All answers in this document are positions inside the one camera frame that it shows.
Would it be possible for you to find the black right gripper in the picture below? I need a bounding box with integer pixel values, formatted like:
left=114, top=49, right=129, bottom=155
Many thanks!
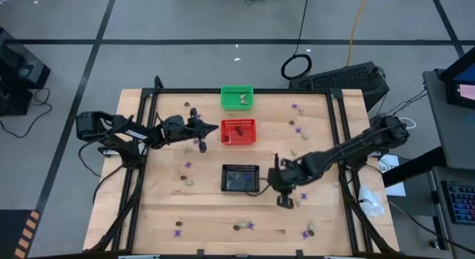
left=267, top=153, right=304, bottom=210

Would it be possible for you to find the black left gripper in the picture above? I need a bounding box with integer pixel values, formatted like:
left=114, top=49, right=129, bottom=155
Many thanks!
left=162, top=108, right=219, bottom=154

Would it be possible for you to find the green plastic basket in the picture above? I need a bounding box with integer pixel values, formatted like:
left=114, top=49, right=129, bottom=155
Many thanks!
left=220, top=85, right=255, bottom=111

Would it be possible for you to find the red plastic basket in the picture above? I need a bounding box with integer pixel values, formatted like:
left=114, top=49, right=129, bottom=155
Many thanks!
left=220, top=119, right=258, bottom=146

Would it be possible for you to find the black plastic basket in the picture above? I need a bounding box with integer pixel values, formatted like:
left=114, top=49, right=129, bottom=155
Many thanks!
left=220, top=163, right=261, bottom=194

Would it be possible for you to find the white plastic bag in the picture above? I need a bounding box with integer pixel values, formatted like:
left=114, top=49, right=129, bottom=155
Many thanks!
left=358, top=185, right=386, bottom=218

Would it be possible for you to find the white paper sign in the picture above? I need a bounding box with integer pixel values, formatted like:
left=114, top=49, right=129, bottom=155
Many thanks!
left=378, top=154, right=407, bottom=197

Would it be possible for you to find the black computer case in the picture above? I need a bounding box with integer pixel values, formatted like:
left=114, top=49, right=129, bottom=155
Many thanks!
left=288, top=61, right=390, bottom=112

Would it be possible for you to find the backlit black keyboard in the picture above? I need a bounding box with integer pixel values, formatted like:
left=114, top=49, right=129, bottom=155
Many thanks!
left=441, top=180, right=475, bottom=226

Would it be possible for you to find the grey keyboard desk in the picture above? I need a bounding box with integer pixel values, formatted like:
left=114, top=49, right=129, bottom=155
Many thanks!
left=430, top=165, right=475, bottom=259

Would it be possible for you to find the black equipment case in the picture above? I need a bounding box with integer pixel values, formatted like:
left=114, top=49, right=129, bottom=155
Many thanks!
left=0, top=27, right=52, bottom=117

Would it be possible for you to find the black computer monitor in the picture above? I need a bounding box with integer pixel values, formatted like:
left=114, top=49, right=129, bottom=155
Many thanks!
left=439, top=46, right=475, bottom=110

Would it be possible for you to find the hazard striped black mat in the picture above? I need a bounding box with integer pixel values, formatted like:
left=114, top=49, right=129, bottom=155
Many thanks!
left=0, top=209, right=41, bottom=259

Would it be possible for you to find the coiled black cable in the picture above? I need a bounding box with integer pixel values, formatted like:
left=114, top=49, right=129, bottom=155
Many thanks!
left=280, top=0, right=313, bottom=81

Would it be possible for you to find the black floor cable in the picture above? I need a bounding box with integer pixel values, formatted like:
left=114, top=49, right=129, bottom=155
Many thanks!
left=0, top=87, right=53, bottom=140

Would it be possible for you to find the yellow cable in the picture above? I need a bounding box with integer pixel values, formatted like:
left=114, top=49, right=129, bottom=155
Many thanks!
left=347, top=0, right=370, bottom=67

